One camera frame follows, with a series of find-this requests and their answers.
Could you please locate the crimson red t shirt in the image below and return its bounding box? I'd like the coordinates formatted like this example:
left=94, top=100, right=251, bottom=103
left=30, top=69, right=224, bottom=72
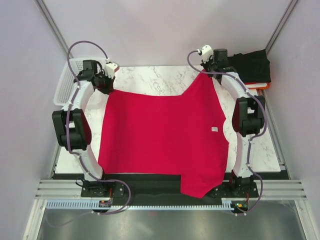
left=98, top=73, right=229, bottom=198

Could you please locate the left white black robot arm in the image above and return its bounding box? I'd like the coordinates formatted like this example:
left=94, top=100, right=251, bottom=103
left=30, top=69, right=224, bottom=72
left=52, top=59, right=119, bottom=198

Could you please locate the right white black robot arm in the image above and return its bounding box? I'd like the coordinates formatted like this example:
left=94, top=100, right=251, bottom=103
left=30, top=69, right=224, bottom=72
left=198, top=45, right=267, bottom=198

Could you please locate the white plastic laundry basket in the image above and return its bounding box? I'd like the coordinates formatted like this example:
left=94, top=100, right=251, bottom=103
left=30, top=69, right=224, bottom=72
left=53, top=57, right=108, bottom=110

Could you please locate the folded black t shirt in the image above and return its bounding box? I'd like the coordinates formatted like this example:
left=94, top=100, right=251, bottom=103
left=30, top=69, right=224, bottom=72
left=227, top=49, right=271, bottom=84

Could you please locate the folded white t shirt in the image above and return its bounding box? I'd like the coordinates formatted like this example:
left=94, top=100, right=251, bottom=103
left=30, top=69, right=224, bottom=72
left=244, top=82, right=267, bottom=90

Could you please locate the folded orange t shirt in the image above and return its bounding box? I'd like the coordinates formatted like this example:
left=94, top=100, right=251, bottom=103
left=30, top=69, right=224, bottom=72
left=249, top=82, right=270, bottom=91

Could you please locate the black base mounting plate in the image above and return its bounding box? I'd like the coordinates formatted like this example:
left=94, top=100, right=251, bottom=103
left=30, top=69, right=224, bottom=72
left=75, top=173, right=254, bottom=206

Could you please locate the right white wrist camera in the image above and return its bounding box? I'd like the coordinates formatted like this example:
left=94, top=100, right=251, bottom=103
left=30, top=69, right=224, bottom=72
left=196, top=45, right=214, bottom=63

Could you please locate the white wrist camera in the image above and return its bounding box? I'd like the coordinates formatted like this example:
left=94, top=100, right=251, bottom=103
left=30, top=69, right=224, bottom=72
left=196, top=45, right=214, bottom=63
left=104, top=59, right=120, bottom=79

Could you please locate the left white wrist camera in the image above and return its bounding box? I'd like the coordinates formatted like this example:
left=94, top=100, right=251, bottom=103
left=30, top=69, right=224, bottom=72
left=104, top=59, right=120, bottom=79

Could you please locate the right aluminium corner post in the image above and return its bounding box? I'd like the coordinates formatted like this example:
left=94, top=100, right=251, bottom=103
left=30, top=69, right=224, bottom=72
left=265, top=0, right=300, bottom=56

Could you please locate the aluminium corner post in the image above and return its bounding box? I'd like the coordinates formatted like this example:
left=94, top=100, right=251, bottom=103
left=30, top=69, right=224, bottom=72
left=34, top=0, right=69, bottom=57
left=265, top=0, right=300, bottom=56

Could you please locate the left aluminium corner post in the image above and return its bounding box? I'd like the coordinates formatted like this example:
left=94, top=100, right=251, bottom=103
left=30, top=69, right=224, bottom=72
left=34, top=0, right=69, bottom=57

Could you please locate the aluminium front frame rail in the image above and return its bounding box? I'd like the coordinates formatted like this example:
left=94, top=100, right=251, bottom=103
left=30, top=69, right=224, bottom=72
left=35, top=179, right=307, bottom=200

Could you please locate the white slotted cable duct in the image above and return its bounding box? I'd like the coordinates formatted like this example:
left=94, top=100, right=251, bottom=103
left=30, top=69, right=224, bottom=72
left=45, top=198, right=249, bottom=211

